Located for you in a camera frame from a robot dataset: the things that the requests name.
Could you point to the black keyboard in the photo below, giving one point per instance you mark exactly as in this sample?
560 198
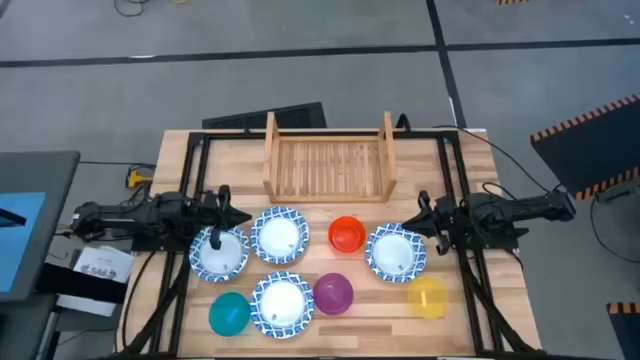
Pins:
300 117

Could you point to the wooden slatted shelf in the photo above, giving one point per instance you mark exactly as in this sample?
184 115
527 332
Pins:
325 170

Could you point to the blue-patterned white paper bowl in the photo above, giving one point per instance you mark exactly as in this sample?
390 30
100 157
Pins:
282 302
395 255
225 265
279 235

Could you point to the black diagonal frame strut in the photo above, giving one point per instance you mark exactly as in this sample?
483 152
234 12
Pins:
157 310
500 312

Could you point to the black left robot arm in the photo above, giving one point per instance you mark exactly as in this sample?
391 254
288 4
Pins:
150 215

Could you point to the purple plastic bowl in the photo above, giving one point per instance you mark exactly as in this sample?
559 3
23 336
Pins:
333 294

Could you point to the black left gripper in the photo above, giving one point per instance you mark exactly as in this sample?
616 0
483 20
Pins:
212 215

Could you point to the white printed paper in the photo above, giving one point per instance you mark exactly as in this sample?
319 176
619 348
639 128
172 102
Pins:
102 265

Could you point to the dark grey desk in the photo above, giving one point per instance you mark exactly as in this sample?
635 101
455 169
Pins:
50 175

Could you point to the yellow plastic bowl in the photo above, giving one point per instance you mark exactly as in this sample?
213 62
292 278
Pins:
427 297

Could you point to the yellow plug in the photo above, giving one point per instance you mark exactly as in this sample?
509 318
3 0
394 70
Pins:
136 178

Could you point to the teal plastic bowl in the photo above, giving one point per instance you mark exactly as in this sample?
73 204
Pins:
229 314

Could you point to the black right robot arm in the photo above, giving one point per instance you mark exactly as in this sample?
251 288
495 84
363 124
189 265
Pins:
525 207

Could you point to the black panel with hazard stripes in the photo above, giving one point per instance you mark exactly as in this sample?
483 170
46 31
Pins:
627 335
590 155

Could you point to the orange plastic bowl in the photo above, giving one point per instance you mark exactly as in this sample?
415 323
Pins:
347 234

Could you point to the black metal table frame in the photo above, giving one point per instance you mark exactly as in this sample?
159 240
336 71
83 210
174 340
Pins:
230 135

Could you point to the blue screen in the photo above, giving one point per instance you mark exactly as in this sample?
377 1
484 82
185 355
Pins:
20 250

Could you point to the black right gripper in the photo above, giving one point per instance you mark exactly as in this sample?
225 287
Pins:
447 217

